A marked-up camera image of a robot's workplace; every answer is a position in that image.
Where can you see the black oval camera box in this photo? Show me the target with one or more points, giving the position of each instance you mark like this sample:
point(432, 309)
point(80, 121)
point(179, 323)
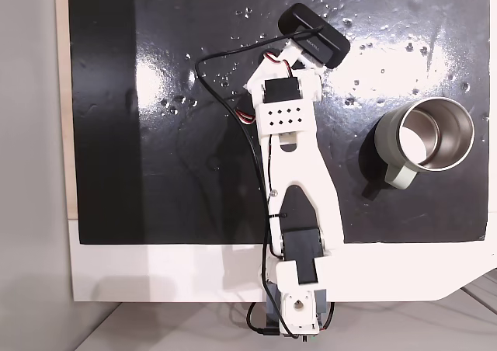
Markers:
point(318, 36)

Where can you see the grey-green steel-lined mug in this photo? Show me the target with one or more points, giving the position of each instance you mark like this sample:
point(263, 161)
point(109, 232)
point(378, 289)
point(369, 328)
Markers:
point(388, 133)

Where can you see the black glossy table mat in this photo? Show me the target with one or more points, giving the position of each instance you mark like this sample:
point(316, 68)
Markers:
point(155, 153)

